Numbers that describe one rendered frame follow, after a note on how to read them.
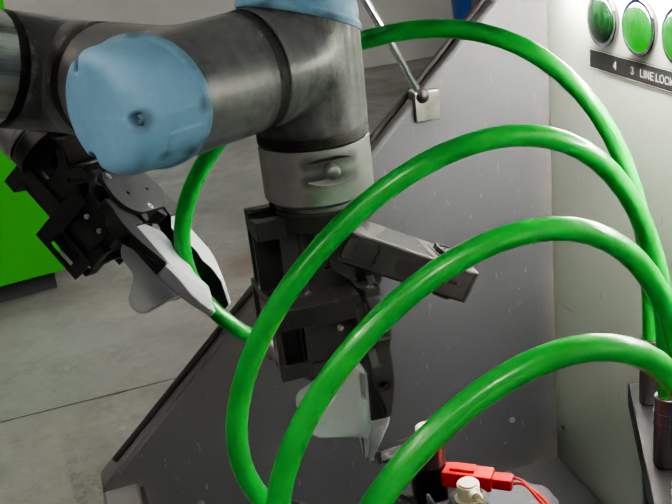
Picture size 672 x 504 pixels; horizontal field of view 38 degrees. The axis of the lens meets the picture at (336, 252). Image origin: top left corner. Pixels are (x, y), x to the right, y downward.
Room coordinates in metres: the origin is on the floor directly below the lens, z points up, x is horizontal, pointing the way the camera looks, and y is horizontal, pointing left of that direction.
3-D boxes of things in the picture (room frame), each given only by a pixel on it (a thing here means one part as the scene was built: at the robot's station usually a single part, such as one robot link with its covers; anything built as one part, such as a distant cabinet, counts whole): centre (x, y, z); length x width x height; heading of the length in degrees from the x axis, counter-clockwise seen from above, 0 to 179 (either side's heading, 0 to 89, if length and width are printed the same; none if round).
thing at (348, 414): (0.62, 0.01, 1.17); 0.06 x 0.03 x 0.09; 105
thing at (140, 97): (0.58, 0.09, 1.43); 0.11 x 0.11 x 0.08; 43
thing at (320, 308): (0.63, 0.01, 1.27); 0.09 x 0.08 x 0.12; 105
